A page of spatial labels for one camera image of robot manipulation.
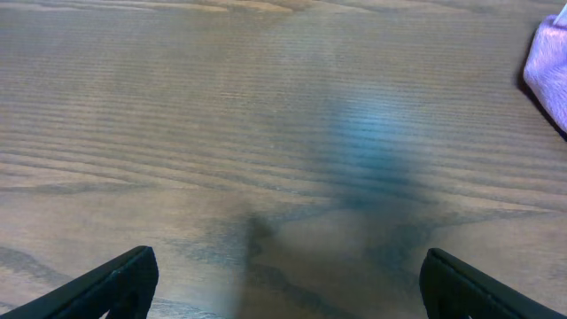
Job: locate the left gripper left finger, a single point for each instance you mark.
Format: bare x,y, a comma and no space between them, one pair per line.
122,288

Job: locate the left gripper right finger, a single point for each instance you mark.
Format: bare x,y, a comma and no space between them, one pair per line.
453,289

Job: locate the purple microfiber cloth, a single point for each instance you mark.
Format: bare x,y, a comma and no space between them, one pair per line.
545,67

